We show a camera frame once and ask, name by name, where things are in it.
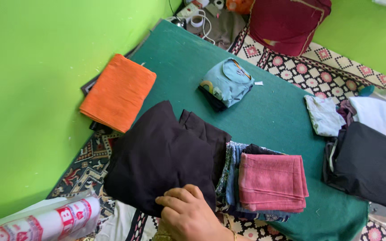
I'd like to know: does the person's right hand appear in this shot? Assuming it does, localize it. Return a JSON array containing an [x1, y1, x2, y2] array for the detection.
[[155, 184, 237, 241]]

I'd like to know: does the large black garment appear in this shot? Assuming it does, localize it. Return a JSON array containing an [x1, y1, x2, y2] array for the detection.
[[103, 100, 218, 218]]

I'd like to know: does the stack of blue patterned clothes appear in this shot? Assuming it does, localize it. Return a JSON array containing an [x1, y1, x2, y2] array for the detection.
[[215, 141, 291, 223]]

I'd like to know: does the small black folded garment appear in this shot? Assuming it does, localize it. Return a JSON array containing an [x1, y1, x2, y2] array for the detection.
[[179, 109, 232, 188]]

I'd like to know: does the dark patterned rug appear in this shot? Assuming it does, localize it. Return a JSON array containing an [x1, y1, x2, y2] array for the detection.
[[46, 129, 124, 221]]

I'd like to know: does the pink folded cloth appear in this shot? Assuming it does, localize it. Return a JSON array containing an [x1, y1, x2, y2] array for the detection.
[[238, 153, 309, 213]]

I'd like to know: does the orange folded cloth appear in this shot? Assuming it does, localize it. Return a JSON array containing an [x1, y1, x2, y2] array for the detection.
[[79, 54, 157, 134]]

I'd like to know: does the clear bag with red print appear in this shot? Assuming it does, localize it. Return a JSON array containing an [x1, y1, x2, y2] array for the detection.
[[0, 189, 102, 241]]

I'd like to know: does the light blue folded shirt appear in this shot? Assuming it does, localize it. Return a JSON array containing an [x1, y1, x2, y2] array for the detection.
[[199, 57, 255, 108]]

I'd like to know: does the green felt mat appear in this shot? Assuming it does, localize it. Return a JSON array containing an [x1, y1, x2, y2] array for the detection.
[[126, 19, 369, 241]]

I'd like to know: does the pale grey crumpled garment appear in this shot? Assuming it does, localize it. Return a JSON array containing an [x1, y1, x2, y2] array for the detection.
[[304, 95, 346, 137]]

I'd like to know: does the grey brown cloth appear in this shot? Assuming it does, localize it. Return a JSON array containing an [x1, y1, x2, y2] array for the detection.
[[186, 7, 247, 51]]

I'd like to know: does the cream floral patterned carpet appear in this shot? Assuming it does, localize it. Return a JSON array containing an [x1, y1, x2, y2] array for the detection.
[[126, 25, 386, 241]]

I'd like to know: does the white power strip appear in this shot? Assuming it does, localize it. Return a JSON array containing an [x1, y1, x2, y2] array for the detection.
[[176, 3, 200, 21]]

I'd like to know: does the mauve crumpled garment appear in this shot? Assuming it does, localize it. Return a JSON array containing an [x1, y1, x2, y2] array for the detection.
[[336, 99, 358, 129]]

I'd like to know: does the black dotted garment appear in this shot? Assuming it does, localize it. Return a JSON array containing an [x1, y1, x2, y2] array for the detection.
[[323, 121, 386, 212]]

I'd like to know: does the orange patterned cloth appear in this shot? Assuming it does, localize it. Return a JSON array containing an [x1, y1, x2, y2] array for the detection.
[[226, 0, 254, 15]]

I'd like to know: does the maroon cushion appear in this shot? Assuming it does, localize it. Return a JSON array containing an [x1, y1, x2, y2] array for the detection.
[[248, 0, 332, 57]]

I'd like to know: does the white crumpled garment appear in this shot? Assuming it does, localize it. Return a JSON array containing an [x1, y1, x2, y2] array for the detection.
[[348, 96, 386, 141]]

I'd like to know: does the teal cloth piece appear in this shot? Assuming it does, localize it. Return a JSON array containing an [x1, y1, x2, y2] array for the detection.
[[359, 85, 375, 97]]

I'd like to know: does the white cable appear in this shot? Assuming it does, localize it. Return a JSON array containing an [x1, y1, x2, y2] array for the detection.
[[165, 9, 216, 45]]

